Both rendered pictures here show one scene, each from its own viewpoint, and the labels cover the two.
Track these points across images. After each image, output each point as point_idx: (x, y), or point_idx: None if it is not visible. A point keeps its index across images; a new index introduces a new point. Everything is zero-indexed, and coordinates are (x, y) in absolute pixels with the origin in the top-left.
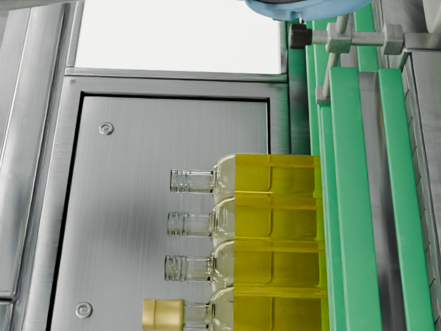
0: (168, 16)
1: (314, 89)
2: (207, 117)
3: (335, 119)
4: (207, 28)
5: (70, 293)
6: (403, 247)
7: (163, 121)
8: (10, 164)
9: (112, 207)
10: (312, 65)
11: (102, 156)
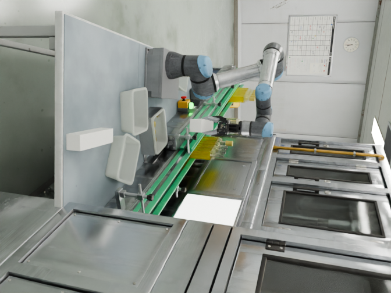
0: (212, 208)
1: (185, 170)
2: (209, 188)
3: (194, 132)
4: (202, 204)
5: (246, 168)
6: None
7: (220, 189)
8: (259, 186)
9: (235, 177)
10: (183, 174)
11: (237, 185)
